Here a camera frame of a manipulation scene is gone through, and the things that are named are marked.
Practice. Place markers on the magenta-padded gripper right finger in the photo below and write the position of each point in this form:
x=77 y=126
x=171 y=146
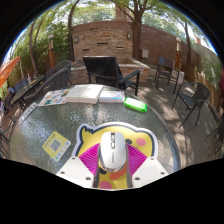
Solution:
x=150 y=170

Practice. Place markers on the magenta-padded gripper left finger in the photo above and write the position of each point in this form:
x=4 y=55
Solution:
x=75 y=170

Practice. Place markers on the white computer mouse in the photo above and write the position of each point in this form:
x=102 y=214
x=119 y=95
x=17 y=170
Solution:
x=112 y=151

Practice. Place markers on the yellow duck-shaped mouse pad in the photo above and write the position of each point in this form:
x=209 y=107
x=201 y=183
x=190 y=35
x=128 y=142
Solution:
x=88 y=138

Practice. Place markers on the yellow code card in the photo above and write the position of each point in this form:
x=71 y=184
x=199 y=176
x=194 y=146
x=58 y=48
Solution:
x=56 y=146

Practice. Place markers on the green plastic case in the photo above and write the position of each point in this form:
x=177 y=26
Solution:
x=136 y=104

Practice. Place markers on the colourful sticker sheet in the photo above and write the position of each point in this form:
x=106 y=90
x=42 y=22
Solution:
x=55 y=97

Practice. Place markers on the black metal patio chair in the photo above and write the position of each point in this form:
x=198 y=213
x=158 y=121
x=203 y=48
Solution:
x=218 y=136

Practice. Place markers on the thick white book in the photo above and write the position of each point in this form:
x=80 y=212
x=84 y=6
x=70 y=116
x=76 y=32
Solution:
x=85 y=93

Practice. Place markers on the grey metal mesh chair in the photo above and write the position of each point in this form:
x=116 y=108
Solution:
x=5 y=136

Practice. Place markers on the thin white-blue book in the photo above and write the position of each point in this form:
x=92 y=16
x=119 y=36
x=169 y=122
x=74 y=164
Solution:
x=111 y=96

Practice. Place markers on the black mesh armchair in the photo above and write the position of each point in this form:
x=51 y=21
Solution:
x=196 y=96

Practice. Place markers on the grey wicker chair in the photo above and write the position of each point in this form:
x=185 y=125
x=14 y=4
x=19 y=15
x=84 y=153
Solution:
x=50 y=85

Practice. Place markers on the dark round patio table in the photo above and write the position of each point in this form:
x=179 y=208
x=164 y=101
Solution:
x=28 y=87

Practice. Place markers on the white bin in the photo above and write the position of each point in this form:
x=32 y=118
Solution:
x=181 y=77

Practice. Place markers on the blue-backed chair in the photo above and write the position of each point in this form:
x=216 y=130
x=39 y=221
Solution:
x=20 y=85

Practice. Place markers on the person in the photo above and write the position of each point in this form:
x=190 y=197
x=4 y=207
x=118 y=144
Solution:
x=11 y=91

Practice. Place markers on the dark wicker chair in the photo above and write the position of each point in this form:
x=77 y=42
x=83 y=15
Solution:
x=58 y=66

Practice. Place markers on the black wooden slat chair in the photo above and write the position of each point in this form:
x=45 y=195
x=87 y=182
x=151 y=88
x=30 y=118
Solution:
x=101 y=68

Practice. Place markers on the dark slatted metal chair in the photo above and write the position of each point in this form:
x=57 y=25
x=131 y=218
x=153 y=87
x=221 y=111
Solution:
x=165 y=65

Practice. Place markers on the orange patio umbrella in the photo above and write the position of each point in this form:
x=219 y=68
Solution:
x=7 y=68

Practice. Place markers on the leaning thin tree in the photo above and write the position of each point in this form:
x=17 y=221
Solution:
x=32 y=50

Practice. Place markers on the slim curved tree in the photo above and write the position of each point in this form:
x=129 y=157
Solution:
x=71 y=36

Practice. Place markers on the tree with forked trunk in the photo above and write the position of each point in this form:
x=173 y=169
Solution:
x=137 y=36

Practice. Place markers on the grey wall box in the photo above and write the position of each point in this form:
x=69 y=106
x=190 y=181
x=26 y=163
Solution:
x=145 y=53

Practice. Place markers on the wooden lamp post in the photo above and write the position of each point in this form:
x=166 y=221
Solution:
x=178 y=53
x=51 y=51

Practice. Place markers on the wall lantern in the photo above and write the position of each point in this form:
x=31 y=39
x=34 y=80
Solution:
x=76 y=39
x=129 y=35

